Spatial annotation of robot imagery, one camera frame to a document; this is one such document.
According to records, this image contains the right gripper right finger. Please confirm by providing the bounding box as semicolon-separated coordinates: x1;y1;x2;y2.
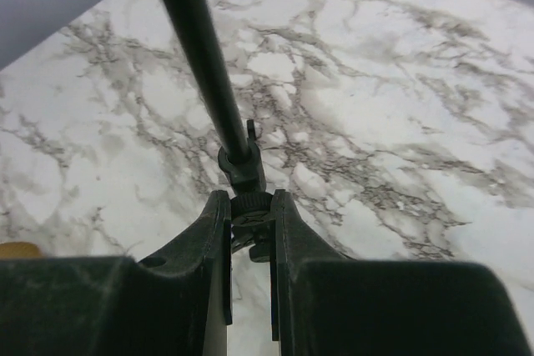
270;190;531;355

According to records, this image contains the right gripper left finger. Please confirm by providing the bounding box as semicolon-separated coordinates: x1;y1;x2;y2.
1;191;232;355

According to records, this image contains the black tripod microphone stand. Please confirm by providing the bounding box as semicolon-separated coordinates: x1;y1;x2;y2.
163;0;272;263

